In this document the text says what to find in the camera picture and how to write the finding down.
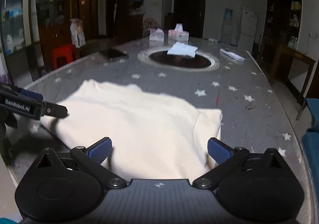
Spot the cream white garment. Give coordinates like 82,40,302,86
41,80,222,181

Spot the red plastic stool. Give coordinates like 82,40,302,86
52,43,80,69

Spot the white paper bag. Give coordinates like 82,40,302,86
70,19,86,48

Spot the black smartphone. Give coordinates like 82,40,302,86
99,48,129,62

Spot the blue covered sofa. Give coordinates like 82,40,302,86
295,98,318,201

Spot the dark wooden display cabinet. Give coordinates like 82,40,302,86
1,0,71,87

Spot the white remote control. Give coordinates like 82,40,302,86
220,48,245,62

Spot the round induction cooktop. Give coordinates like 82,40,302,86
138,46,220,73

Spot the water dispenser with bottle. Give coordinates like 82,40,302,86
220,8,233,45

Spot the white paper on cooktop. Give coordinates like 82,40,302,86
167,42,198,58

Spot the dark wooden side table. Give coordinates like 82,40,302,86
268,44,315,104

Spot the pink wet wipes pack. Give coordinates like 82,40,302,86
149,29,165,41

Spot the white refrigerator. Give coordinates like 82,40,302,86
236,7,258,53

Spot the dark wooden door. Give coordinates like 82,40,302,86
173,0,206,38

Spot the dark wall shelf unit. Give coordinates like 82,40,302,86
264,0,302,45

